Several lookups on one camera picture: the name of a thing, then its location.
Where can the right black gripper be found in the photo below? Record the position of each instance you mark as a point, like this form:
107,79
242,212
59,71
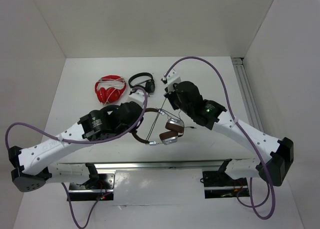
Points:
170,96

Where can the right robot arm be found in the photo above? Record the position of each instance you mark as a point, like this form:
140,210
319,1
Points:
274,156

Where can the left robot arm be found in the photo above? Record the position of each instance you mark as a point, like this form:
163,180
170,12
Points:
37,165

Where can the black headphones far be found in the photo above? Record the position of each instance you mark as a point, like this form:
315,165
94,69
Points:
148,85

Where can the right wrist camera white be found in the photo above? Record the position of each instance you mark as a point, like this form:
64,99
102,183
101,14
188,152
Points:
170,80

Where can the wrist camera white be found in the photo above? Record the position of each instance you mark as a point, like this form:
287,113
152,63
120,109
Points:
170,80
139,96

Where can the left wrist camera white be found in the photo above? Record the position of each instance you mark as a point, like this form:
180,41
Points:
139,96

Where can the aluminium rail front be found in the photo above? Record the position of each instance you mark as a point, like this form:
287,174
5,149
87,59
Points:
206,165

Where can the aluminium rail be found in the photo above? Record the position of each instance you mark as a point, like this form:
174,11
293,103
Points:
206,165
247,94

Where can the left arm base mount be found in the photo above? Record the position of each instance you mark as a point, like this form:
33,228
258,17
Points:
103,189

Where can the aluminium rail right side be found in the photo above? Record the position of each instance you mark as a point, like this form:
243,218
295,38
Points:
247,94

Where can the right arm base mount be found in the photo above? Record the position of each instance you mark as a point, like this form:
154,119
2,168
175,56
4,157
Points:
219,185

